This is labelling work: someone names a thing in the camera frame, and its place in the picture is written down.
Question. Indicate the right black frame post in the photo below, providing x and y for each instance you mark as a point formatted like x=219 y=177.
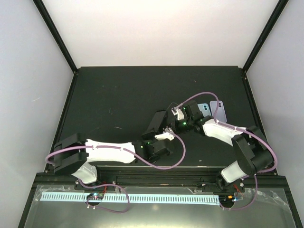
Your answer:
x=276 y=13

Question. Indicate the controller board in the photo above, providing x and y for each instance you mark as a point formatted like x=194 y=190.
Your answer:
x=94 y=197
x=229 y=198

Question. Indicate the black frame post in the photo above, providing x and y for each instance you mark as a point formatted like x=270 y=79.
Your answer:
x=55 y=33
x=276 y=13

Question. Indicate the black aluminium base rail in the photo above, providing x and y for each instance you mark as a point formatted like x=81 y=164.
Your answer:
x=204 y=179

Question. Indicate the white slotted cable duct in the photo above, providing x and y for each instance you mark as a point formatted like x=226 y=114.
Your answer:
x=133 y=198

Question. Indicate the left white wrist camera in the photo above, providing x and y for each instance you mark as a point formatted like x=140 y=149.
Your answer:
x=167 y=134

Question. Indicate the left controller board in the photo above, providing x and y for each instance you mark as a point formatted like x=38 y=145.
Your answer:
x=94 y=197

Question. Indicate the left black frame post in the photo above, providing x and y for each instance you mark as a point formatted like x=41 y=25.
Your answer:
x=55 y=33

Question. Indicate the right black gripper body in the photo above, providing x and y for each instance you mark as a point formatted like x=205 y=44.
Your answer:
x=183 y=127

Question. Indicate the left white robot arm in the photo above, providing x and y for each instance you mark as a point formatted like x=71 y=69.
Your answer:
x=81 y=162

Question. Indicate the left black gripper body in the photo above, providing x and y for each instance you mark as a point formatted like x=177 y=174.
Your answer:
x=147 y=136

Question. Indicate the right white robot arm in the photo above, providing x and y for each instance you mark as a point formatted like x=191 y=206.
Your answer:
x=253 y=154

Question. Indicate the black cased phone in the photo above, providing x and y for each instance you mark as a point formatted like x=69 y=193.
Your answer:
x=158 y=122

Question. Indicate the right controller board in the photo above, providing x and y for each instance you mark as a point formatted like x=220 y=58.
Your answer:
x=229 y=198

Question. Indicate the light blue cased phone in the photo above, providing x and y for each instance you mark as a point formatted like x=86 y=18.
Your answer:
x=204 y=108

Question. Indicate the lilac phone case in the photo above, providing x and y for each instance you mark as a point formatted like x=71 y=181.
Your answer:
x=218 y=110

